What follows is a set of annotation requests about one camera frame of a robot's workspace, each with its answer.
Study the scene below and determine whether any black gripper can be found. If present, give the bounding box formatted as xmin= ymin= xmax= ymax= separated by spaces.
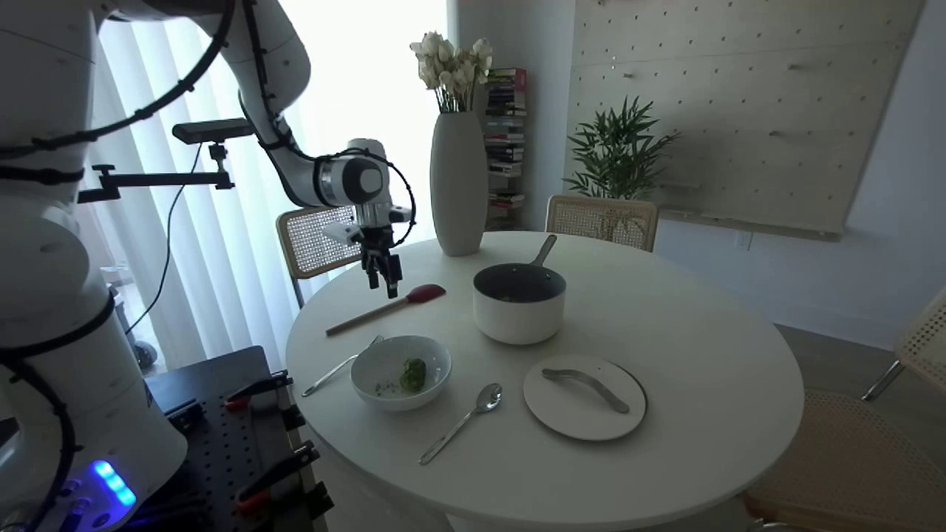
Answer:
xmin=357 ymin=222 xmax=409 ymax=301

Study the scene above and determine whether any red wooden handled spatula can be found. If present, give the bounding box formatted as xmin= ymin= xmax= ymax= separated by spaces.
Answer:
xmin=326 ymin=280 xmax=449 ymax=341

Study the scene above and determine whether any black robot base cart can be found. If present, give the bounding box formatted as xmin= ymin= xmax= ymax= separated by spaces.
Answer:
xmin=145 ymin=342 xmax=337 ymax=532

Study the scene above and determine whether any white pot lid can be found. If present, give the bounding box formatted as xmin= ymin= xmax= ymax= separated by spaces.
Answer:
xmin=522 ymin=351 xmax=650 ymax=444

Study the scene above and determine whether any white ceramic bowl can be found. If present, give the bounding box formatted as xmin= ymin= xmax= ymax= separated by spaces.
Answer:
xmin=349 ymin=332 xmax=456 ymax=414

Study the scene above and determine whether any green broccoli piece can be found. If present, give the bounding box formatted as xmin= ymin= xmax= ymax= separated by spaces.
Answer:
xmin=396 ymin=355 xmax=431 ymax=397

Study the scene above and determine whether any silver fork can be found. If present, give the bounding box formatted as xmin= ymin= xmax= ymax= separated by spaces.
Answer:
xmin=301 ymin=333 xmax=383 ymax=400

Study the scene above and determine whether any tall white ribbed vase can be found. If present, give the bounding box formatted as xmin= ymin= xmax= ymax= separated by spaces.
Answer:
xmin=428 ymin=110 xmax=493 ymax=259

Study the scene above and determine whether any silver spoon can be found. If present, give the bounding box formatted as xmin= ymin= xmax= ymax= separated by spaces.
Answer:
xmin=421 ymin=380 xmax=507 ymax=468

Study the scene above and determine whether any tall bookshelf with books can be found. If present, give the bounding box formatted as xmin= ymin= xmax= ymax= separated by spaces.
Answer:
xmin=482 ymin=66 xmax=535 ymax=231

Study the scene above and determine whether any white sheer curtain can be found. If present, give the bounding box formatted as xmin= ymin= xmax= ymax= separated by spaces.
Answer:
xmin=87 ymin=0 xmax=458 ymax=369

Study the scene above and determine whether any cream flower bouquet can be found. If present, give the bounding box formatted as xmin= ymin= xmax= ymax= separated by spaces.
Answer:
xmin=409 ymin=29 xmax=496 ymax=114

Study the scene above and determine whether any green potted plant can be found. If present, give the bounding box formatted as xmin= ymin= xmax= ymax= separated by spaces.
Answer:
xmin=563 ymin=95 xmax=680 ymax=202

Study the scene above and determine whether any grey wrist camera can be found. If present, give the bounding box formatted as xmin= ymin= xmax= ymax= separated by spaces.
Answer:
xmin=337 ymin=206 xmax=412 ymax=246

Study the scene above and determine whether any white pot with handle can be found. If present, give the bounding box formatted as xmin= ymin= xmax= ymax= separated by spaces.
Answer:
xmin=470 ymin=231 xmax=570 ymax=348

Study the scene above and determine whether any red handled black clamp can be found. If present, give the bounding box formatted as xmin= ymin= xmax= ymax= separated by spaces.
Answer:
xmin=221 ymin=367 xmax=297 ymax=410
xmin=235 ymin=440 xmax=323 ymax=513

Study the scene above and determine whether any black camera on mount arm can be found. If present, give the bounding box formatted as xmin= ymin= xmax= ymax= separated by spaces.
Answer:
xmin=77 ymin=114 xmax=260 ymax=206

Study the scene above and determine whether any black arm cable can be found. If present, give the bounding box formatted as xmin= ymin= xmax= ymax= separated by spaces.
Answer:
xmin=0 ymin=0 xmax=421 ymax=246

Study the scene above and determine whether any wooden pegboard wall panel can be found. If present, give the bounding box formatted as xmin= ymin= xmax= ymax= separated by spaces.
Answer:
xmin=570 ymin=0 xmax=928 ymax=242

